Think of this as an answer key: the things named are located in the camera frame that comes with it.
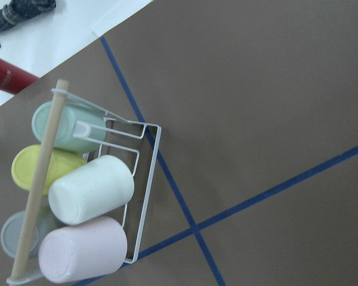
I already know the dark folded umbrella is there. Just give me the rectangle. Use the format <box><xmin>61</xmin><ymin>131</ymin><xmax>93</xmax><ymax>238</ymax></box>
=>
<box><xmin>0</xmin><ymin>0</ymin><xmax>56</xmax><ymax>32</ymax></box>

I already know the white cup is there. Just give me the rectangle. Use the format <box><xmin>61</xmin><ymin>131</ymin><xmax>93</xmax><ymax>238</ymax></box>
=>
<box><xmin>48</xmin><ymin>155</ymin><xmax>134</xmax><ymax>225</ymax></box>

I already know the pink cup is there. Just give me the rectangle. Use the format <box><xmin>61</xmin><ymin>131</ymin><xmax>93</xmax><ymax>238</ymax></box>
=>
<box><xmin>38</xmin><ymin>216</ymin><xmax>127</xmax><ymax>284</ymax></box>

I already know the green cup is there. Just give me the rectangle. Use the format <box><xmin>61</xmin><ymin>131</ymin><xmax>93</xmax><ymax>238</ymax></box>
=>
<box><xmin>31</xmin><ymin>100</ymin><xmax>107</xmax><ymax>154</ymax></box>

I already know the white wire cup rack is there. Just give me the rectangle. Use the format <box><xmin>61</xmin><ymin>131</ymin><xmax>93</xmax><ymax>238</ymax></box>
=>
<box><xmin>7</xmin><ymin>79</ymin><xmax>162</xmax><ymax>285</ymax></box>

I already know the yellow cup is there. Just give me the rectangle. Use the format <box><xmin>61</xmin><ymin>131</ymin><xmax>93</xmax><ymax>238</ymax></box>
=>
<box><xmin>11</xmin><ymin>144</ymin><xmax>87</xmax><ymax>196</ymax></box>

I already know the grey blue cup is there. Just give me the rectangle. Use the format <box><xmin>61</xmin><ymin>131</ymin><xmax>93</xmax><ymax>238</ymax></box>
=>
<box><xmin>0</xmin><ymin>206</ymin><xmax>64</xmax><ymax>259</ymax></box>

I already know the red bottle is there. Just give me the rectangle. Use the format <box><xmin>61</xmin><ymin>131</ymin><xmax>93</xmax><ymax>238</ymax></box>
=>
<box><xmin>0</xmin><ymin>59</ymin><xmax>38</xmax><ymax>95</ymax></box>

